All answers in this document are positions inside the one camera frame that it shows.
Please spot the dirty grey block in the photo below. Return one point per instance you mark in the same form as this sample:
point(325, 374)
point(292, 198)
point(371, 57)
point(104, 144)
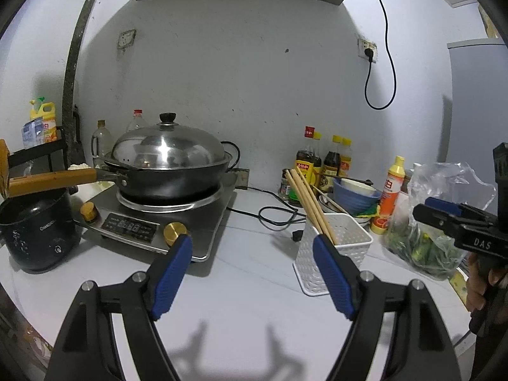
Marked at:
point(243, 178)

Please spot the dark wooden utensil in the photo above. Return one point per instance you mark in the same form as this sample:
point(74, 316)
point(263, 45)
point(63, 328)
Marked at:
point(345, 176)

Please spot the dirty wall socket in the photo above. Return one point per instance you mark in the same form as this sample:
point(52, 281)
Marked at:
point(126, 39)

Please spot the small spice jar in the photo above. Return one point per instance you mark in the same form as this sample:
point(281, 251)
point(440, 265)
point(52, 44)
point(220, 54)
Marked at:
point(284, 190)

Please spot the yellow detergent bottle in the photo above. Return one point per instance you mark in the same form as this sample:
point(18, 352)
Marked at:
point(48, 123)

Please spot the person's right hand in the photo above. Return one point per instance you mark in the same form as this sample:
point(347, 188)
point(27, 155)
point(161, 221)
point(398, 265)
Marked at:
point(476, 285)

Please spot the white plate dark rim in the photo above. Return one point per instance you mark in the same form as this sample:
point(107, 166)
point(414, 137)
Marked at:
point(363, 220)

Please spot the red-capped seasoning oil bottle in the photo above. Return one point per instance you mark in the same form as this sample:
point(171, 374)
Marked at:
point(303, 162)

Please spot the orange dish soap bottle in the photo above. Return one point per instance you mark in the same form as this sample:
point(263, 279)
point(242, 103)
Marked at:
point(389, 202)

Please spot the bunch of wooden chopsticks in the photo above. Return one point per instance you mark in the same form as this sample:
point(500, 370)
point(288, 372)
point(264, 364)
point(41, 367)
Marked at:
point(307, 202)

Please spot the silver induction cooker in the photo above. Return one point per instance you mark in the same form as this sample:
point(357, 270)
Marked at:
point(214, 222)

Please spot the white refrigerator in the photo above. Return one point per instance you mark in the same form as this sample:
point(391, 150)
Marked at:
point(480, 99)

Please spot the yellow green sponge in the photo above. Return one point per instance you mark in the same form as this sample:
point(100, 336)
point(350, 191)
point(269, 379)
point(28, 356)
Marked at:
point(371, 211)

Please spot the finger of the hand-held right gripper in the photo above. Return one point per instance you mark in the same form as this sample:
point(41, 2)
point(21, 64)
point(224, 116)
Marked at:
point(442, 205)
point(432, 218)

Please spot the clear plastic oil bottle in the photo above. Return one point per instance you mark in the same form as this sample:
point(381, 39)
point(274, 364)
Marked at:
point(101, 143)

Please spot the white wall socket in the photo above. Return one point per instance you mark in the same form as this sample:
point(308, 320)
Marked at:
point(363, 45)

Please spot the blue bowl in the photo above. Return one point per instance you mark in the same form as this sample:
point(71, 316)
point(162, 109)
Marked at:
point(353, 202)

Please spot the yellow-capped dark sauce bottle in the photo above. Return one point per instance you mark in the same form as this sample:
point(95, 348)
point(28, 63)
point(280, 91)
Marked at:
point(331, 162)
point(317, 162)

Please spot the dark vertical pipe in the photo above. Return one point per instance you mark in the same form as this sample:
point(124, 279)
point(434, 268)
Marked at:
point(73, 67)

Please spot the yellow-capped amber sauce bottle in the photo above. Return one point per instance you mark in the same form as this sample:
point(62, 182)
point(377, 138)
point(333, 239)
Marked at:
point(346, 162)

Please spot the white woven plastic basket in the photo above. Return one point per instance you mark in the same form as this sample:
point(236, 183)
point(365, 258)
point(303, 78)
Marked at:
point(349, 246)

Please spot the blue packets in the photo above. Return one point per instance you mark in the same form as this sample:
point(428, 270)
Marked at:
point(31, 133)

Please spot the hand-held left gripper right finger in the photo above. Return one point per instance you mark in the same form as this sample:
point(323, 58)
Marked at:
point(333, 274)

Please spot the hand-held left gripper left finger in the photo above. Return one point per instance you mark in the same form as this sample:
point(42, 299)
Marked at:
point(172, 274)

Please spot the dark hanging tool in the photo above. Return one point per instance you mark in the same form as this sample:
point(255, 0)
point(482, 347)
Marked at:
point(77, 147)

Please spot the clear plastic bag of vegetables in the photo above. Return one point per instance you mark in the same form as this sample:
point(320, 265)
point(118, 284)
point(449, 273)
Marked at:
point(428, 254)

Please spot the clear bottle red cap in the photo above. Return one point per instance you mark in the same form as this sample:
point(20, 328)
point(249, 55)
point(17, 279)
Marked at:
point(137, 121)

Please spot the dark electric pot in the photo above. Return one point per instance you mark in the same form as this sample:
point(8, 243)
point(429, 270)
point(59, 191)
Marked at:
point(35, 242)

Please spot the wooden block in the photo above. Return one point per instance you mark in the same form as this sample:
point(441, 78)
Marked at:
point(4, 166)

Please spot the black shelf rack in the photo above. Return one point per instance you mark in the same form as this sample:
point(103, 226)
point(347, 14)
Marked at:
point(61, 147)

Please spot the white bowl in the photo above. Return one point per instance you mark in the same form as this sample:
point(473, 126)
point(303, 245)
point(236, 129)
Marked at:
point(357, 187)

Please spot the grey bottle white cap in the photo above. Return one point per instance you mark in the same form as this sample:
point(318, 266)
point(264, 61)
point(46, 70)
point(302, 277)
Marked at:
point(407, 182)

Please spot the white crumpled paper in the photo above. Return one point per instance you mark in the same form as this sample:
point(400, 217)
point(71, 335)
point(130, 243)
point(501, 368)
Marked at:
point(81, 166)

